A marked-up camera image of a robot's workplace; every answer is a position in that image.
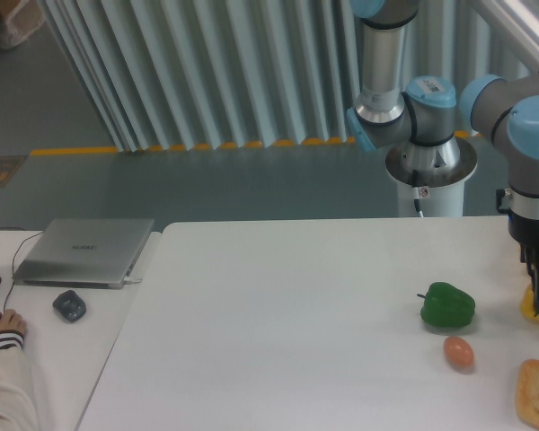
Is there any cardboard box in plastic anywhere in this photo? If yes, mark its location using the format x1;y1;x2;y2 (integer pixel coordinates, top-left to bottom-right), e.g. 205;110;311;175
0;0;45;51

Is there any thin black cable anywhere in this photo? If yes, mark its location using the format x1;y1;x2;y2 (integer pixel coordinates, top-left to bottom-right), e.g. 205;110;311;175
0;226;44;315

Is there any yellow bell pepper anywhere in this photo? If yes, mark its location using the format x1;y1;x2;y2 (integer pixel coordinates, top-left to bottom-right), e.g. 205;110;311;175
519;286;539;323

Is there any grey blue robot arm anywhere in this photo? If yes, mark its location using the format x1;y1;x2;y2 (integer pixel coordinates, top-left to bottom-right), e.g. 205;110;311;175
347;1;539;315

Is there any person's hand on mouse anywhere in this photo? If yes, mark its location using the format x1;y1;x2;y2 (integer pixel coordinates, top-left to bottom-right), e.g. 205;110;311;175
0;309;27;337

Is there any green bell pepper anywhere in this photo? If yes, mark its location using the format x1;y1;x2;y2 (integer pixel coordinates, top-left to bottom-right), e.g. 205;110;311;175
417;281;476;329

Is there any brown egg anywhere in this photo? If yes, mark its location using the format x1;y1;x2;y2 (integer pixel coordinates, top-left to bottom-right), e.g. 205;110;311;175
443;337;474;368

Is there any toasted bread piece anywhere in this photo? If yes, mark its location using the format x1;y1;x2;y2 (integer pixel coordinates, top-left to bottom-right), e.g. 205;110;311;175
515;359;539;428

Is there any robot base cable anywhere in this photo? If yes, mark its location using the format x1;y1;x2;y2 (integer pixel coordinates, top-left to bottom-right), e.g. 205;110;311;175
411;168;426;218

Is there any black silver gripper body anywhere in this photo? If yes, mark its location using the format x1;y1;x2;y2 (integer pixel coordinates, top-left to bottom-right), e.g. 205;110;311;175
495;188;539;274

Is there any white corrugated partition screen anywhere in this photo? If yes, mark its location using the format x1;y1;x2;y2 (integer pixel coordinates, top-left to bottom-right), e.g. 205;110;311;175
40;0;539;152

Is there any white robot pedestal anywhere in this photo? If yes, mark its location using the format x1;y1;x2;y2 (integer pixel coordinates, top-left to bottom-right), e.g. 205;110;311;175
385;136;477;217

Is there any striped cream sleeve forearm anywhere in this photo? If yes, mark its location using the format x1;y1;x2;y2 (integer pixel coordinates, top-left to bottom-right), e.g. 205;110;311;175
0;330;40;430

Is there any silver closed laptop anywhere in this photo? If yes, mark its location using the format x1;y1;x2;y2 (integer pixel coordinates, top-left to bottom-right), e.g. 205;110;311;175
13;218;154;289

